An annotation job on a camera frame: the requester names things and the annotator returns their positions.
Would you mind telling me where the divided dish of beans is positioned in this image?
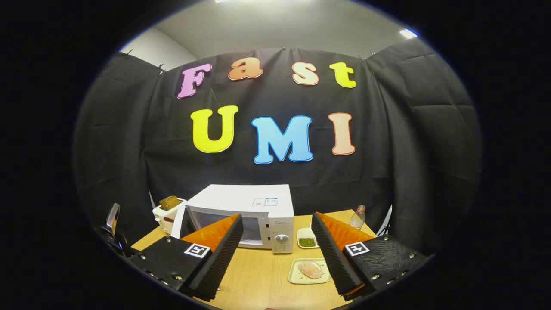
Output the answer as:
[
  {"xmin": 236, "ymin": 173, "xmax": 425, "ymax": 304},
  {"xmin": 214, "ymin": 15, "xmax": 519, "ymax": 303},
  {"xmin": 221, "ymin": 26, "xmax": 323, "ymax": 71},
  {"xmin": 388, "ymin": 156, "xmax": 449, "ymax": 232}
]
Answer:
[{"xmin": 297, "ymin": 227, "xmax": 320, "ymax": 249}]

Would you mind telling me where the pink meat piece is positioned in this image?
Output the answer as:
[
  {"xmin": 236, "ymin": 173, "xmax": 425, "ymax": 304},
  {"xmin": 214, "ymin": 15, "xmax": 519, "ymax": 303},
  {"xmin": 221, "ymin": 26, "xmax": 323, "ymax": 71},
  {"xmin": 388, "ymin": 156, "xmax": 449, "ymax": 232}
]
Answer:
[{"xmin": 298, "ymin": 261, "xmax": 323, "ymax": 279}]

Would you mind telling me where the white microwave oven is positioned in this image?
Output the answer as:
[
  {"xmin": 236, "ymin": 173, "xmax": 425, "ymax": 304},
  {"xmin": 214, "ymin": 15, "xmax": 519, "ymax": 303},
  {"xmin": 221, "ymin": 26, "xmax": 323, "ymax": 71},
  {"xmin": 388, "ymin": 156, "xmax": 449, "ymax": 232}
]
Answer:
[{"xmin": 171, "ymin": 184, "xmax": 295, "ymax": 254}]

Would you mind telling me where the white toaster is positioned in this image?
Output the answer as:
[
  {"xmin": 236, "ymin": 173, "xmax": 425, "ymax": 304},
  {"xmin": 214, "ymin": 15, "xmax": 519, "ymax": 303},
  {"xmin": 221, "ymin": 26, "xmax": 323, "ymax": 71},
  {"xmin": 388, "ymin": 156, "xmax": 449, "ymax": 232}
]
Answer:
[{"xmin": 152, "ymin": 198, "xmax": 188, "ymax": 235}]

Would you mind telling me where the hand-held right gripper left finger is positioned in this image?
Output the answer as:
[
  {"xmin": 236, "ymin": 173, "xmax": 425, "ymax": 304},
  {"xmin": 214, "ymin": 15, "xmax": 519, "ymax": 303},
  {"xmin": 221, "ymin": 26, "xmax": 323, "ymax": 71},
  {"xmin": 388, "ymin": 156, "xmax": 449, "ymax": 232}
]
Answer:
[{"xmin": 128, "ymin": 214, "xmax": 244, "ymax": 302}]

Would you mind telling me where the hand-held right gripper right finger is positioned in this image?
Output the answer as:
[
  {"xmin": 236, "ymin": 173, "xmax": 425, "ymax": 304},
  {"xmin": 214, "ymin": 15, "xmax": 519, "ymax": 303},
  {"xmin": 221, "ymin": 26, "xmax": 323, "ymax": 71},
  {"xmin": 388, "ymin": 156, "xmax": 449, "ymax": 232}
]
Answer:
[{"xmin": 311, "ymin": 212, "xmax": 429, "ymax": 302}]

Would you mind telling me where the clear plastic bottle red label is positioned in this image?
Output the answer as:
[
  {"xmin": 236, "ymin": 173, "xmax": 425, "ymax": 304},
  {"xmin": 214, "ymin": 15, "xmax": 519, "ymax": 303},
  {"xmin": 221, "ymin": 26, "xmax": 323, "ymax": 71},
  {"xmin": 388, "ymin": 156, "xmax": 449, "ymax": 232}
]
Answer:
[{"xmin": 349, "ymin": 205, "xmax": 366, "ymax": 230}]

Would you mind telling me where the pale green rectangular tray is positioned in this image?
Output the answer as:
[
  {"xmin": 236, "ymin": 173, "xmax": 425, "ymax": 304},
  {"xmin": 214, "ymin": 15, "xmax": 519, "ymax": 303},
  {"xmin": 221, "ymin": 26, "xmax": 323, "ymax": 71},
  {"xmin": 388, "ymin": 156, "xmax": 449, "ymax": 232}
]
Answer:
[{"xmin": 288, "ymin": 258, "xmax": 332, "ymax": 285}]

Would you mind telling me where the black backdrop cloth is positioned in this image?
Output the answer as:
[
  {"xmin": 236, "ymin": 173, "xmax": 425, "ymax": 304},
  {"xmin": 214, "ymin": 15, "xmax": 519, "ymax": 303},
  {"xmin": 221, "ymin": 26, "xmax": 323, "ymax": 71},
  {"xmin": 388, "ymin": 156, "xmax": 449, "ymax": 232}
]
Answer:
[{"xmin": 73, "ymin": 39, "xmax": 483, "ymax": 254}]

